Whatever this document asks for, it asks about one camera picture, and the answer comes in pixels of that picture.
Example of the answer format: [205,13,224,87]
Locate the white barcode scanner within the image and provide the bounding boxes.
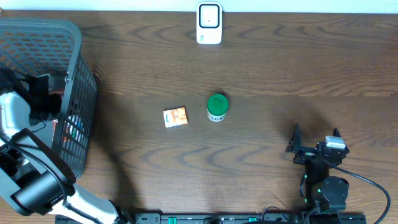
[196,2,223,45]

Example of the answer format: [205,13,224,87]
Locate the orange tissue pack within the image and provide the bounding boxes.
[163,107,188,128]

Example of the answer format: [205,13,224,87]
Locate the green lid white jar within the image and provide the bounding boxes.
[207,94,229,122]

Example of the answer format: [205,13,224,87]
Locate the grey plastic mesh basket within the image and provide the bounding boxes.
[1,18,97,177]

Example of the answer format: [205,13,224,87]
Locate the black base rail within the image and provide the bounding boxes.
[55,212,368,224]

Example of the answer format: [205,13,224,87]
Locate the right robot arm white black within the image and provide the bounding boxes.
[285,125,349,213]

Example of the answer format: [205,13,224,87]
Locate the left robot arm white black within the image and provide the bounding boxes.
[1,68,135,223]

